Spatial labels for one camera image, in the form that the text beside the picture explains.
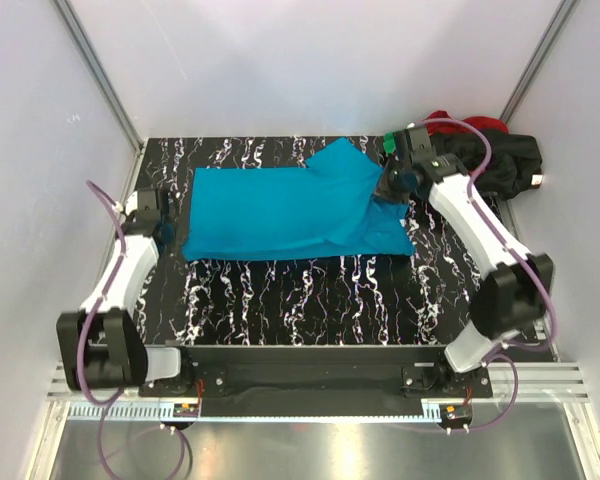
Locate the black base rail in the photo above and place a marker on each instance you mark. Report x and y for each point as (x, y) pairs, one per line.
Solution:
(313, 383)

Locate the black mesh t shirt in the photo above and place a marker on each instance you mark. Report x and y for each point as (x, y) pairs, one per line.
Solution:
(515, 165)

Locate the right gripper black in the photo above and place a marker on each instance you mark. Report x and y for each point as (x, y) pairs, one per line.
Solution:
(383, 190)

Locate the green t shirt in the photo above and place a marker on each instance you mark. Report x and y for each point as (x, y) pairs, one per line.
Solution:
(389, 143)

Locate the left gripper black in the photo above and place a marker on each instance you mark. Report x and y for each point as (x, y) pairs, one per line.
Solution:
(174, 223)

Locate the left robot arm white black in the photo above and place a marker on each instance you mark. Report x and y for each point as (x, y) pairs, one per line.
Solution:
(99, 344)

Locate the red t shirt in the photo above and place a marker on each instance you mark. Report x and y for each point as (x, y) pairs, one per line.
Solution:
(479, 122)

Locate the blue t shirt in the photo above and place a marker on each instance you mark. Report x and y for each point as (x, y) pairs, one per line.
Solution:
(324, 209)

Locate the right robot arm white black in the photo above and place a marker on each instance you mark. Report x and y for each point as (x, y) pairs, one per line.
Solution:
(515, 283)

